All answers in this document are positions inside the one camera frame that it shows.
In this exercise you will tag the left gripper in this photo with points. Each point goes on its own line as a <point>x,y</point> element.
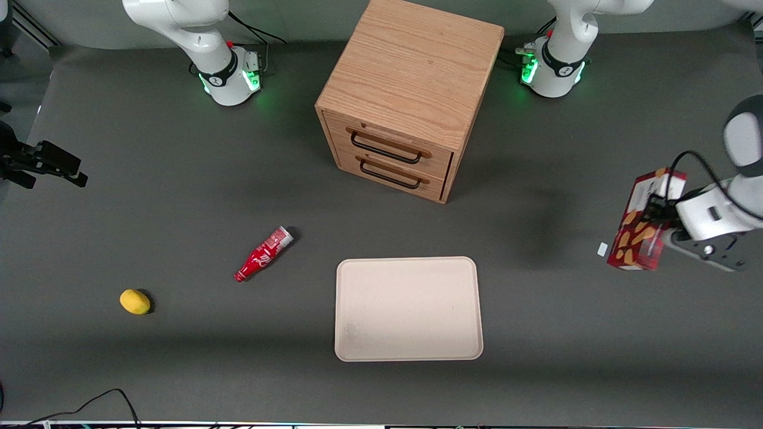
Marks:
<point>661,211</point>

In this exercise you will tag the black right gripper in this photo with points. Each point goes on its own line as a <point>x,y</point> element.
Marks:
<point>18,161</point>

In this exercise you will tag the red cookie box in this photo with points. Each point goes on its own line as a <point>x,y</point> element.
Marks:
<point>641,232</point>

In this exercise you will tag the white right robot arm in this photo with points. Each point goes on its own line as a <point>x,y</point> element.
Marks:
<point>205,42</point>

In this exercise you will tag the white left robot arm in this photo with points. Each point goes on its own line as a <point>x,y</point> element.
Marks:
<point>563,53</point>

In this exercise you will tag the beige rectangular tray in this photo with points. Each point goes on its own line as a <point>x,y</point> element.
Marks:
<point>408,310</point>

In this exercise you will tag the small white paper scrap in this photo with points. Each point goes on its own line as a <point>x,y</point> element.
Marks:
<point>602,249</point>

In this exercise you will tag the yellow lemon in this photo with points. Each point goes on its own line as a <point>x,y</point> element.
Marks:
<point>135,301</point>

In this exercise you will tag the red cola bottle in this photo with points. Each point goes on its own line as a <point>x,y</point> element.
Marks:
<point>262,255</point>

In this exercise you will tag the wooden two-drawer cabinet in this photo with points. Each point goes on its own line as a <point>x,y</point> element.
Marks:
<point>411,65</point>

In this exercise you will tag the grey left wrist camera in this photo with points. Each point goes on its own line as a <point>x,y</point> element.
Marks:
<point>712,250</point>

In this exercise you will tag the aluminium frame rail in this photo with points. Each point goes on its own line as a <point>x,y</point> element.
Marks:
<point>33,24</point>

